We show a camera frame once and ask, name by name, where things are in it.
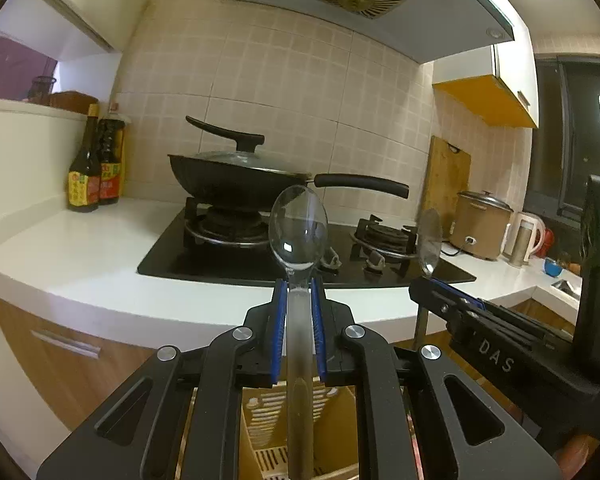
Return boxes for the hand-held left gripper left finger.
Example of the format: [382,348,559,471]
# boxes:
[35,280,288,480]

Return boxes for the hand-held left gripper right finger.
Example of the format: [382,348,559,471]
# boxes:
[311,277,563,480]

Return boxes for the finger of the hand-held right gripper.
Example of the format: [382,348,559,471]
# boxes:
[432,279,573,337]
[409,277,481,333]

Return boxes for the clear plastic spoon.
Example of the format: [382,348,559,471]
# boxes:
[414,208,444,348]
[269,185,329,480]

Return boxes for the beige plastic utensil basket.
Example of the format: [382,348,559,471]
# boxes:
[240,385,361,480]

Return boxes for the beige rice cooker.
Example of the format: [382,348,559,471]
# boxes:
[450,190,513,262]

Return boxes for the white electric kettle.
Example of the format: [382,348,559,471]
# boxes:
[502,211,546,267]

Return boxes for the steel sink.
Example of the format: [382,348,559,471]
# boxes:
[550,277,581,302]

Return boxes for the black gas stove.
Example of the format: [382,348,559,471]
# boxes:
[136,197,477,288]

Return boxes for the wooden cutting board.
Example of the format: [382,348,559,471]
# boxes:
[420,135,472,241]

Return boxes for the black wok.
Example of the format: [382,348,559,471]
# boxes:
[168,152,410,211]

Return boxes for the dark window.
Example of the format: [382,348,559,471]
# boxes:
[522,52,600,221]

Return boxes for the wooden base cabinet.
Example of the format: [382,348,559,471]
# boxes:
[0,290,578,433]

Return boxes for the wide dark sauce bottle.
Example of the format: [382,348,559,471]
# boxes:
[97,102,131,206]

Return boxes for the slim dark soy sauce bottle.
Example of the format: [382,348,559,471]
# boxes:
[68,104,101,213]

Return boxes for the white range hood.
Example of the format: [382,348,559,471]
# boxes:
[214,0,516,65]

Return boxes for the brown wooden box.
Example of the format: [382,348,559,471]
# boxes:
[47,91,99,113]

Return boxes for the glass wok lid black handle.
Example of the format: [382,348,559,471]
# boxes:
[170,116,312,177]

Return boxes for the long metal drawer handle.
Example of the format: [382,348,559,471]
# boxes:
[30,329,102,361]

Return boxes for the white and yellow wall cabinet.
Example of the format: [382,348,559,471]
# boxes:
[432,0,540,130]

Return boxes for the black wire basket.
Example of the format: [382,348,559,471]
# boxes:
[30,76,56,106]

